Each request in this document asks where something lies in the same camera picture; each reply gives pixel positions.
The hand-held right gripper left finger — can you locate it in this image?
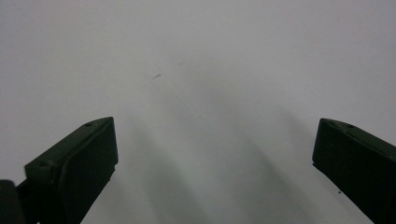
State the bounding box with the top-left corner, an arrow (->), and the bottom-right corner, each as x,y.
17,117 -> 120,224

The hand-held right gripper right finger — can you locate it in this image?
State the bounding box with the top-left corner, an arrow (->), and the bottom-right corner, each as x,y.
312,118 -> 396,224

